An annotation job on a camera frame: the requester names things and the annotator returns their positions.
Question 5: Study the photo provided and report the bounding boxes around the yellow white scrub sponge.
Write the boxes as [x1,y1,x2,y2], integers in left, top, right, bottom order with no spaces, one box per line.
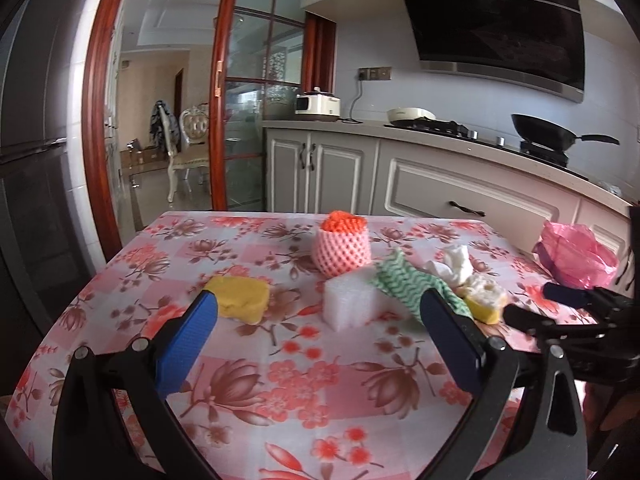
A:
[456,274,509,325]

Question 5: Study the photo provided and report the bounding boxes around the white tissue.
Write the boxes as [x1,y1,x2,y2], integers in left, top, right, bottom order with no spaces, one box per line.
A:
[424,245,474,288]

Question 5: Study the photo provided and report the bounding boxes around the green zigzag cloth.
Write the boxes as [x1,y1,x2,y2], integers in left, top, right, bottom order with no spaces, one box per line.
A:
[372,249,473,321]

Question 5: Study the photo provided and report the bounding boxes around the white foam block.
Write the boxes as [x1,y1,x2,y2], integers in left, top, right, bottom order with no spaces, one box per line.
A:
[322,266,402,332]

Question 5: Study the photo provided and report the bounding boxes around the tall pink foam fruit net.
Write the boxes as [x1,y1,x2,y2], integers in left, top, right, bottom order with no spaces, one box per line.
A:
[311,210,372,278]

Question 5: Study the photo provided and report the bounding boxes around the pink-lined trash bin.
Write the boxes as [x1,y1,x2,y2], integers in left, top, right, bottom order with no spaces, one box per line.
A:
[533,221,618,289]

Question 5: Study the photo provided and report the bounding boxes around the lower kitchen cabinets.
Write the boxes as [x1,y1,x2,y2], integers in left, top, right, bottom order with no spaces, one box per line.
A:
[265,120,629,259]

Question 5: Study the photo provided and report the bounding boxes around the person's right hand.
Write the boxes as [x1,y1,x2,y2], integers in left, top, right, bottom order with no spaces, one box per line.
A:
[582,382,640,439]

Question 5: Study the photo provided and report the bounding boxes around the black gas stove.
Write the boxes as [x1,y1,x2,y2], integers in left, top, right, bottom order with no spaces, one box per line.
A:
[385,117,589,181]

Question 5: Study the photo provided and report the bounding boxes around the floral pink tablecloth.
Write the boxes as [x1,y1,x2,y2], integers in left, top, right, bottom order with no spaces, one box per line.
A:
[4,210,601,480]

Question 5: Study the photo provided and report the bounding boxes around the black wok pan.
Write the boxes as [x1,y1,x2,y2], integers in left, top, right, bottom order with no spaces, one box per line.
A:
[511,114,620,153]

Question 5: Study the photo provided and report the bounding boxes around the white dining chair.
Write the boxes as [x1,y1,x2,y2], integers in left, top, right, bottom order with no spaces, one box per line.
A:
[150,100,209,204]

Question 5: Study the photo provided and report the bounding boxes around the white electric griddle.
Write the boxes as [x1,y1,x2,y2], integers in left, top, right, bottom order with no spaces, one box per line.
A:
[387,106,436,126]

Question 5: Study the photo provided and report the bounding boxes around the white rice cooker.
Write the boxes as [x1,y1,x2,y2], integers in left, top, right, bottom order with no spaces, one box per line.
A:
[294,87,341,122]

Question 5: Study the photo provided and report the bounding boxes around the black range hood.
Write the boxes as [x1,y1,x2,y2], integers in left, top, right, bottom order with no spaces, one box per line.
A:
[404,0,586,103]

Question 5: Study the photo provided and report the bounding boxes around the wooden sliding glass door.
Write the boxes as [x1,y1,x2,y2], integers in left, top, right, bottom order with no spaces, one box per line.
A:
[81,0,336,258]

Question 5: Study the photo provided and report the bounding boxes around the dark refrigerator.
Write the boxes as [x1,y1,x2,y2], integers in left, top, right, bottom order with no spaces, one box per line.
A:
[1,0,89,334]

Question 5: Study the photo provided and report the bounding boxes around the wall power outlet left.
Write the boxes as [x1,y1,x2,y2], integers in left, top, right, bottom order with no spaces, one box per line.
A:
[357,66,392,81]

